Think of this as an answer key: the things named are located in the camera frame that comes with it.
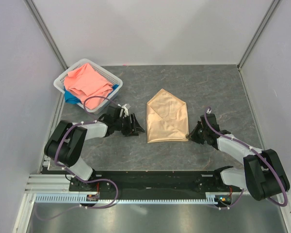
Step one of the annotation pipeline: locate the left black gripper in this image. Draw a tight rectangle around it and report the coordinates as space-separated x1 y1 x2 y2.
114 113 145 137

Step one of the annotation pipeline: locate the peach satin napkin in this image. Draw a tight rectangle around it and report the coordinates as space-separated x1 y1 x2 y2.
146 89 189 143

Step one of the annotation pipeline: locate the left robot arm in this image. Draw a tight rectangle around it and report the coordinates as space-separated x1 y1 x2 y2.
44 104 145 191

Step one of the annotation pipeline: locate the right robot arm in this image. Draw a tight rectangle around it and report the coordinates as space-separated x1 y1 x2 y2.
188 113 290 207

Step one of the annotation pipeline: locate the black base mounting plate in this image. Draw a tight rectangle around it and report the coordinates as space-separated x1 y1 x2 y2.
69 170 240 200

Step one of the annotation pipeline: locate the pink cloth in basket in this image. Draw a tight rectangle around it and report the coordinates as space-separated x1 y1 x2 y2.
64 63 113 110

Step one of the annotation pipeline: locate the blue cloth in basket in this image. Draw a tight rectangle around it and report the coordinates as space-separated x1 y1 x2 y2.
64 84 119 104

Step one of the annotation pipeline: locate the white plastic basket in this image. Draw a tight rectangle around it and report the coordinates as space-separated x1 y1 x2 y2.
53 59 123 114

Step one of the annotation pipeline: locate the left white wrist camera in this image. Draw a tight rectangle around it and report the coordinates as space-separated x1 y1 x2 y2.
120 103 130 118

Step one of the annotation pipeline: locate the white slotted cable duct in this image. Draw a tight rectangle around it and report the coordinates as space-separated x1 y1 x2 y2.
35 193 223 205

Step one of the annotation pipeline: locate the left aluminium frame post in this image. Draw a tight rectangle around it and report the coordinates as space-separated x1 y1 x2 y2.
24 0 68 70

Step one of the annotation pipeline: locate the aluminium frame post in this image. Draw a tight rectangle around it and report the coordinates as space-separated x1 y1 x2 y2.
24 0 68 70
237 0 281 71

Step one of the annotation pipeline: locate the right aluminium frame post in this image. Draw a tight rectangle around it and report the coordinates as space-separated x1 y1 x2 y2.
237 0 281 71

